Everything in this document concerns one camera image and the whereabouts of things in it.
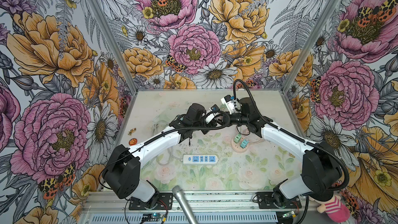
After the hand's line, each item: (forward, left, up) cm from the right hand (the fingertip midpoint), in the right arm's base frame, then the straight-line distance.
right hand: (215, 122), depth 80 cm
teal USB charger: (-5, -16, -13) cm, 22 cm away
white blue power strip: (-12, +3, -17) cm, 21 cm away
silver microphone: (-29, +18, -17) cm, 38 cm away
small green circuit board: (-36, +30, -20) cm, 51 cm away
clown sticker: (+8, +51, -19) cm, 55 cm away
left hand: (+2, +2, -3) cm, 4 cm away
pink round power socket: (-6, -13, -18) cm, 22 cm away
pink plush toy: (-36, -50, -15) cm, 63 cm away
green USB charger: (-2, -13, -14) cm, 19 cm away
